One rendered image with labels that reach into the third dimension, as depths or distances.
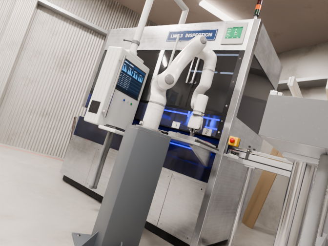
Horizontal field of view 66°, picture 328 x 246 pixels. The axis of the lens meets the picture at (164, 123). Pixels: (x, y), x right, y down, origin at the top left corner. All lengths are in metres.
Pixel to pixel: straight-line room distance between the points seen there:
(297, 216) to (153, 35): 2.70
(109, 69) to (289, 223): 2.07
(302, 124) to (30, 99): 5.20
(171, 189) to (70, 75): 3.77
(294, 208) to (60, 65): 5.21
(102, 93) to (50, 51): 3.30
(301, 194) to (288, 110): 0.23
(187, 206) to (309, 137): 1.85
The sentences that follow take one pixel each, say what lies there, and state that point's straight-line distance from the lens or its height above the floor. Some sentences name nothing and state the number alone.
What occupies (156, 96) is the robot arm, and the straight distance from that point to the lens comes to 1.76.
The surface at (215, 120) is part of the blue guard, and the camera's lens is 2.26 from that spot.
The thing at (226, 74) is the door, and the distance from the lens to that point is 2.39.
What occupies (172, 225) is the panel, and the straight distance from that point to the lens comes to 2.36.
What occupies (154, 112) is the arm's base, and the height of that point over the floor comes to 0.98.
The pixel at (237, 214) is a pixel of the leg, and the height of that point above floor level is 0.44.
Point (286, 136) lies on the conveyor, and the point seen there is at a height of 0.85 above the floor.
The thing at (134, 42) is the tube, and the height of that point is 1.71.
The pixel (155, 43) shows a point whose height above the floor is 1.88.
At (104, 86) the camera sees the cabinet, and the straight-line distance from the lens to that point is 2.41.
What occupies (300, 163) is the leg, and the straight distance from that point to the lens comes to 0.68.
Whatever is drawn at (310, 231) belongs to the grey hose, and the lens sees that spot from 0.55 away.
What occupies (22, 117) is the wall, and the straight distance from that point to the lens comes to 5.47.
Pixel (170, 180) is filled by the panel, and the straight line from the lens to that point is 2.37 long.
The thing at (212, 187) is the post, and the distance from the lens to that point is 2.18.
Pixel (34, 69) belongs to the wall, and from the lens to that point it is 5.52.
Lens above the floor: 0.76
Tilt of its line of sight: 6 degrees up
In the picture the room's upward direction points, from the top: 17 degrees clockwise
